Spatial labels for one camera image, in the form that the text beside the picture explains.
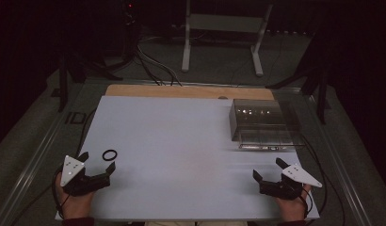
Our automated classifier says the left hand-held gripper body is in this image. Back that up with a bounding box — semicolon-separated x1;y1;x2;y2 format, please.
59;154;112;198

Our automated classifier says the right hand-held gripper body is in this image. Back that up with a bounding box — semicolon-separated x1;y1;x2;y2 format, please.
258;163;324;201

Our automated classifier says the black ring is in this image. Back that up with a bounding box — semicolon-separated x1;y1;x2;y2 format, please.
102;149;119;162

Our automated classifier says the clear plastic box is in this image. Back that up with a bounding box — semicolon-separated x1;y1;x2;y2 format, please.
228;98;306;151

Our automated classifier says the person's right hand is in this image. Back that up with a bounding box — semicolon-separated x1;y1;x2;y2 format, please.
273;184;313;222

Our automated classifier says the person's left hand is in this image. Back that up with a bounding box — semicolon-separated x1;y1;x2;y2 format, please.
55;171;96;220

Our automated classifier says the white table mat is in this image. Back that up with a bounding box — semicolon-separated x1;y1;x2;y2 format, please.
55;95;321;222

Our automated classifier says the black tripod stand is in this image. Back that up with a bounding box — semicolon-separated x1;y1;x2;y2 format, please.
56;51;123;113
265;60;330;125

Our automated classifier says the wooden table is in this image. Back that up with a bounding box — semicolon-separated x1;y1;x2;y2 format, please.
105;83;276;102

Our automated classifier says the dark device with red light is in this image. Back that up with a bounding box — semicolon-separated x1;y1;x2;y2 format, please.
120;0;141;62

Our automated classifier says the white metal stand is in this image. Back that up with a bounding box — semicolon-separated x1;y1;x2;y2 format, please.
180;0;275;77

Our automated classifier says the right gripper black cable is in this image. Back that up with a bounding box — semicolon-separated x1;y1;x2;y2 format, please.
298;134;346;226

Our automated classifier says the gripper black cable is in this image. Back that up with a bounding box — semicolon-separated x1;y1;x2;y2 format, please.
10;107;98;226
298;134;346;226

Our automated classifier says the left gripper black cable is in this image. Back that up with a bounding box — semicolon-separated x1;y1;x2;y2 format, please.
10;107;98;226

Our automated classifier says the metal floor rail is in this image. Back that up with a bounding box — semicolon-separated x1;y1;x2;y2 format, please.
0;103;76;226

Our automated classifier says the floor cables bundle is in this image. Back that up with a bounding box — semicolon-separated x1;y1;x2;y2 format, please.
135;43;184;87

